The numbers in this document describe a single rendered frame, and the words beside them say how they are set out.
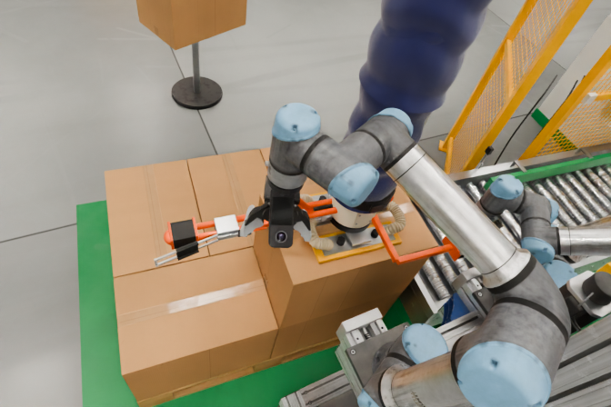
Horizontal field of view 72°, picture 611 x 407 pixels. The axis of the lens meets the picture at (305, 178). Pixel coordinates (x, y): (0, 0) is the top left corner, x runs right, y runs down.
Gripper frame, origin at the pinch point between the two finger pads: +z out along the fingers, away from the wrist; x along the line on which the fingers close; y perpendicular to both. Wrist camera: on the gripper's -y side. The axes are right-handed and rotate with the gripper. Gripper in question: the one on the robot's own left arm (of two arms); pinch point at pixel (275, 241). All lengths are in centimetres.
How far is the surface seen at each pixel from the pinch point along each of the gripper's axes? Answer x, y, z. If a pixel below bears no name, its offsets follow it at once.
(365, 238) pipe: -36, 32, 44
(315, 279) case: -19, 17, 50
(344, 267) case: -29, 22, 50
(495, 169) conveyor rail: -137, 113, 84
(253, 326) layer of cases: 0, 15, 90
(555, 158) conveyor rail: -182, 127, 84
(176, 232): 27.3, 22.0, 34.1
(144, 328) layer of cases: 42, 12, 90
